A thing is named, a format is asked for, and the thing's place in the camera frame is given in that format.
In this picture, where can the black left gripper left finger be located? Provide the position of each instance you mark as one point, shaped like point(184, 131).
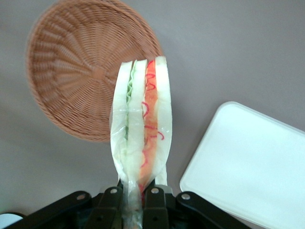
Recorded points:
point(109, 210)

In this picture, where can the triangle sandwich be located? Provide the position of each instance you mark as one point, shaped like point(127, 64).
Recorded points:
point(135, 119)

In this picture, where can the round brown wicker basket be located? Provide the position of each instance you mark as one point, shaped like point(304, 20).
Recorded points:
point(76, 59)

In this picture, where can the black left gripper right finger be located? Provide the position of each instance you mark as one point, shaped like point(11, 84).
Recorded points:
point(155, 210)

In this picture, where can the pale rectangular serving tray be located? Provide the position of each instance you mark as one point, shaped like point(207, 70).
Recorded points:
point(245, 162)

